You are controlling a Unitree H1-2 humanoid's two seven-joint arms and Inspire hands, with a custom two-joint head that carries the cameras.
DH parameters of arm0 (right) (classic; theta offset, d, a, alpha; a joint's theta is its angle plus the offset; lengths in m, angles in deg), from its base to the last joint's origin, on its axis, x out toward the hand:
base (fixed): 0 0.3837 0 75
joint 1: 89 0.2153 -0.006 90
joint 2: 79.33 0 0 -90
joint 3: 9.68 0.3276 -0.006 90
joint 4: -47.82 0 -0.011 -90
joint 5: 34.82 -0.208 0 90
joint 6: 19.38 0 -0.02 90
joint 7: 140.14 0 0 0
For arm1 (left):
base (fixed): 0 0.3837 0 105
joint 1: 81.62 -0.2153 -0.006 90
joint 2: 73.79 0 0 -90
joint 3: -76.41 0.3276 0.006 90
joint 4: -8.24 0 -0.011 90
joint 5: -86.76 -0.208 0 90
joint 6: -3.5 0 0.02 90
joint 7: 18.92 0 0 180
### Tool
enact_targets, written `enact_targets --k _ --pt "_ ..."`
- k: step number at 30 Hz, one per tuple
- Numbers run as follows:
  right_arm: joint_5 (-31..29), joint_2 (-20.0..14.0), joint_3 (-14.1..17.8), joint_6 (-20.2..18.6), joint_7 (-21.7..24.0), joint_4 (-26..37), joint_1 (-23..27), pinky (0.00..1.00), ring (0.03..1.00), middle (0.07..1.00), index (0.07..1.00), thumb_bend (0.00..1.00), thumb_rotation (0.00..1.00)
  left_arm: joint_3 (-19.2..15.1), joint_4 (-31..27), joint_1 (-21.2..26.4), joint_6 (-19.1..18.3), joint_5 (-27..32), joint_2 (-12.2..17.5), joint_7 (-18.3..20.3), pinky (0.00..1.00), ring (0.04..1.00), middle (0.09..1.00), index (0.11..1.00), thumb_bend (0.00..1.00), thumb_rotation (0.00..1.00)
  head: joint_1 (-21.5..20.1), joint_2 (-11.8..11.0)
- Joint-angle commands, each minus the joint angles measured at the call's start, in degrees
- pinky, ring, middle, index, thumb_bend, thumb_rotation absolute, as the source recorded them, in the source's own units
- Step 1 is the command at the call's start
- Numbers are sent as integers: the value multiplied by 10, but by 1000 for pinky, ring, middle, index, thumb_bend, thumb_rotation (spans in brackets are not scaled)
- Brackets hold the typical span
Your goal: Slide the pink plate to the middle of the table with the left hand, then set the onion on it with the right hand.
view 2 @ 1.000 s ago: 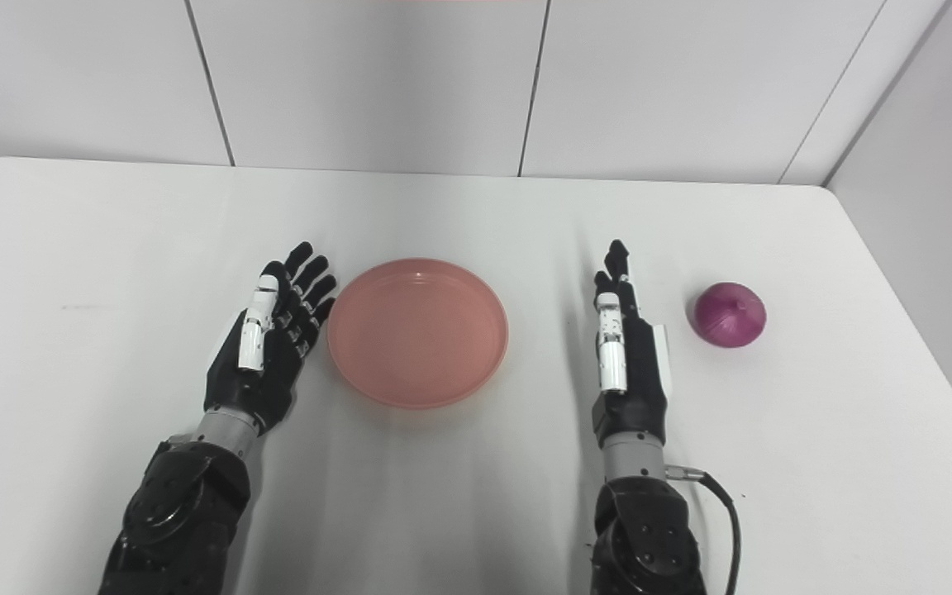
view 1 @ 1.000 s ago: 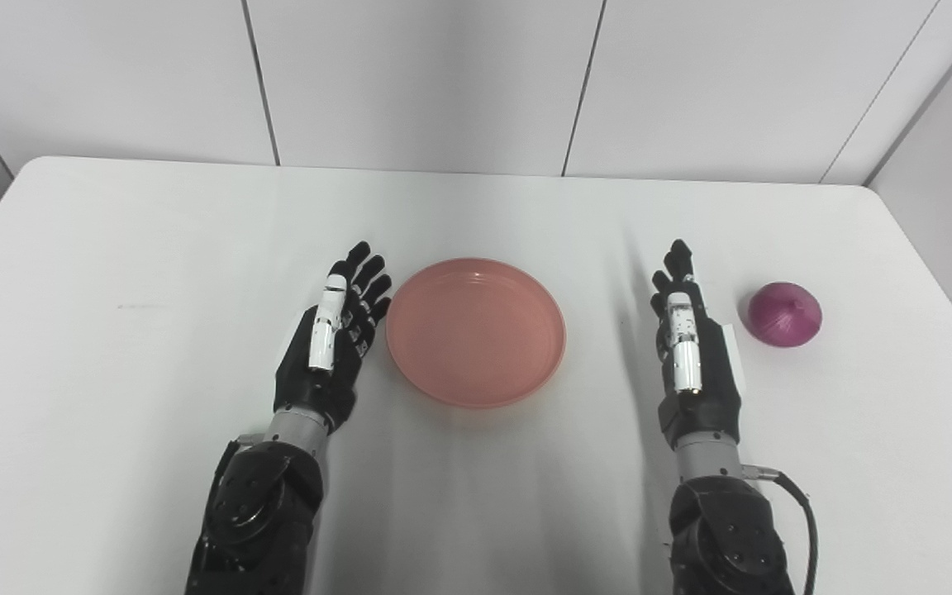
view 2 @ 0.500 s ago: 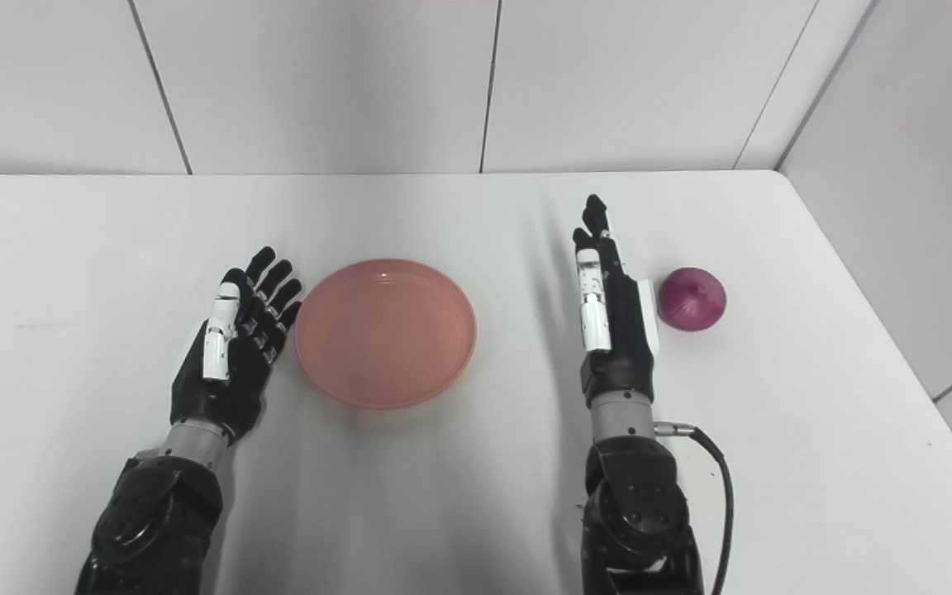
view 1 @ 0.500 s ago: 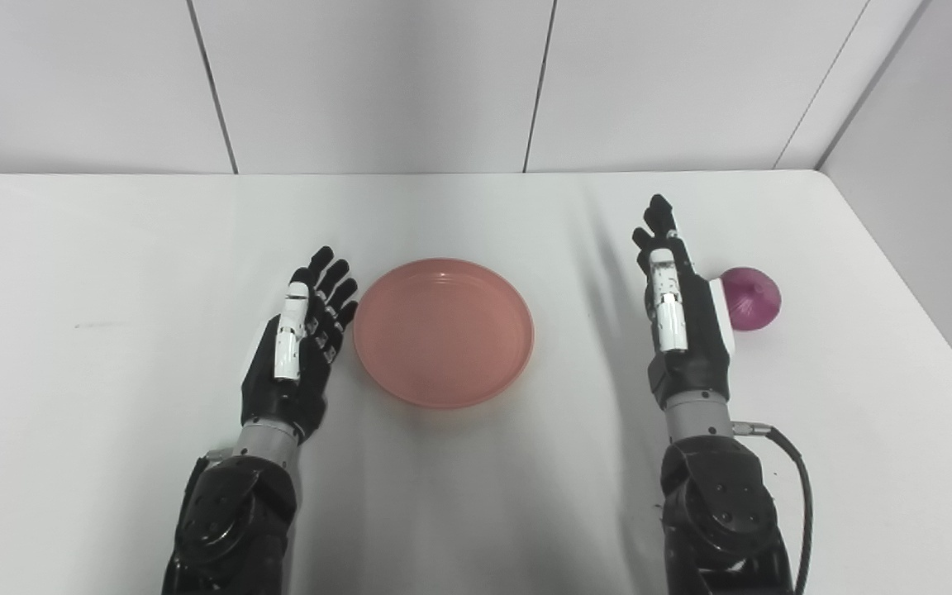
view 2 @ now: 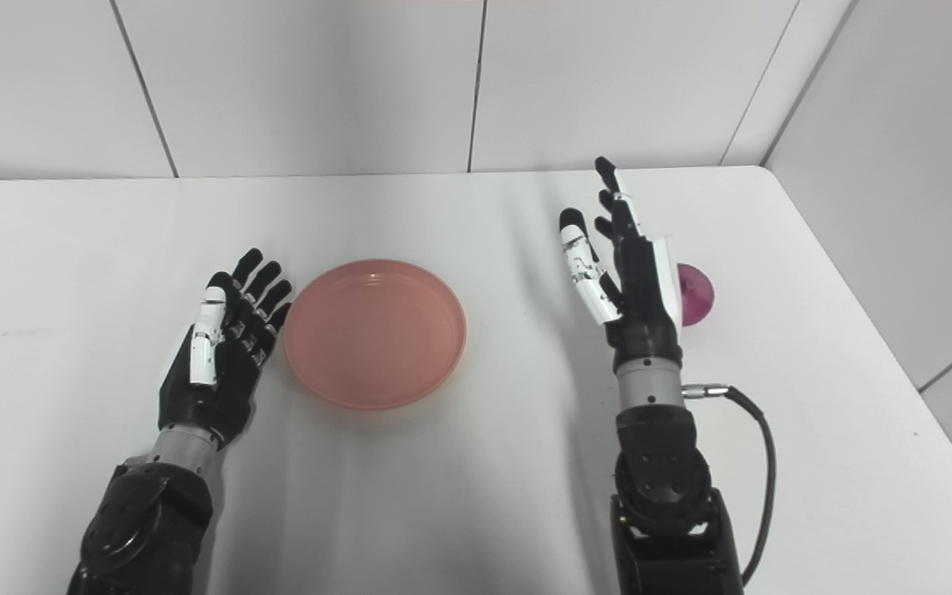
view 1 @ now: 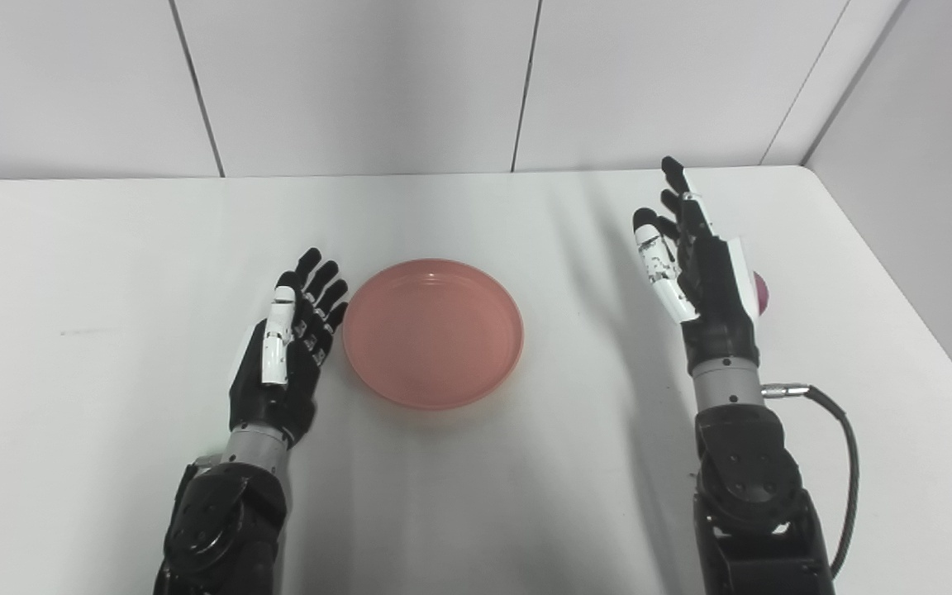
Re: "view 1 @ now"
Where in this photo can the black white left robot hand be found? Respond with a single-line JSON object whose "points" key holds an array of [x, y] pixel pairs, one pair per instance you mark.
{"points": [[278, 405]]}

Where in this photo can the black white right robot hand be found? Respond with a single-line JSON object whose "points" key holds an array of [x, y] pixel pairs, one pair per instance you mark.
{"points": [[716, 289]]}

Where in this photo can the purple red onion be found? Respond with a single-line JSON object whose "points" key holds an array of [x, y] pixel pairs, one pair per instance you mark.
{"points": [[762, 293]]}

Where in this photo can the pink round plate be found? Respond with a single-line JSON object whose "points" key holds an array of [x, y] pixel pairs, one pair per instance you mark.
{"points": [[433, 335]]}

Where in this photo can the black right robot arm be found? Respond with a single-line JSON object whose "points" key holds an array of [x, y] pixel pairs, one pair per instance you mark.
{"points": [[749, 487]]}

